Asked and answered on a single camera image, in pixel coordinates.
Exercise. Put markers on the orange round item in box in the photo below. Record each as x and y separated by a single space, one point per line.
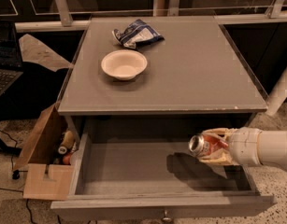
67 158

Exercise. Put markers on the metal railing frame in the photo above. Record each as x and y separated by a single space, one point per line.
66 15

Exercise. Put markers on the blue white chip bag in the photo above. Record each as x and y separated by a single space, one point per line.
136 34

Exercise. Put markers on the metal drawer knob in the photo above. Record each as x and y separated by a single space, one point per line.
166 218

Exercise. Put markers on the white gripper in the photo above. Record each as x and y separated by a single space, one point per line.
244 146

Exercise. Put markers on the red coke can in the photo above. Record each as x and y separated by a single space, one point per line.
205 144

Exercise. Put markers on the yellow bottle in box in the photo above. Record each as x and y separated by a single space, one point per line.
67 143

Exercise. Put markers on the open grey top drawer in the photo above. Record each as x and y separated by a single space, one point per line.
124 171

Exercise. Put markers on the cardboard box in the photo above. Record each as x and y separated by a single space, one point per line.
45 180

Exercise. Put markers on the white table leg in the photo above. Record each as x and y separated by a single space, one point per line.
278 95

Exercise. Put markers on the white paper bowl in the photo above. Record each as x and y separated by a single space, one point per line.
124 64

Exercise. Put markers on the black laptop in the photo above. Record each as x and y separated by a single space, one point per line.
11 67

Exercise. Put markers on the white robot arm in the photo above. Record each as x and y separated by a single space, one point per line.
272 149

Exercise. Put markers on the grey cabinet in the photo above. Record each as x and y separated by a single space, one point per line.
193 70

